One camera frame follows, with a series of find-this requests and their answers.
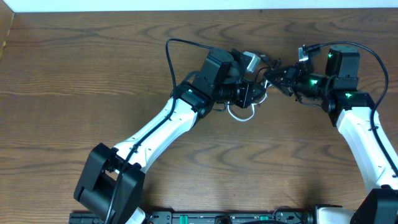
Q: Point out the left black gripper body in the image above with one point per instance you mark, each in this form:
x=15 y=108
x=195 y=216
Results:
x=246 y=94

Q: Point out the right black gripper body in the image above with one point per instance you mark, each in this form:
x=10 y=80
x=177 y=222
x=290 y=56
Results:
x=290 y=80

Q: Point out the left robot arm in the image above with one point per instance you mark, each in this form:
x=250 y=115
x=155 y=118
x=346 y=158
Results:
x=112 y=180

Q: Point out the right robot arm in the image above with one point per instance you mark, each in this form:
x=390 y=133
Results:
x=354 y=114

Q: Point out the cardboard side panel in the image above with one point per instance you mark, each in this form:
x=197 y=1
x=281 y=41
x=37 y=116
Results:
x=6 y=19

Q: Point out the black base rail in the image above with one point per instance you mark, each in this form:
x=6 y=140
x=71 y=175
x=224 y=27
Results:
x=280 y=216

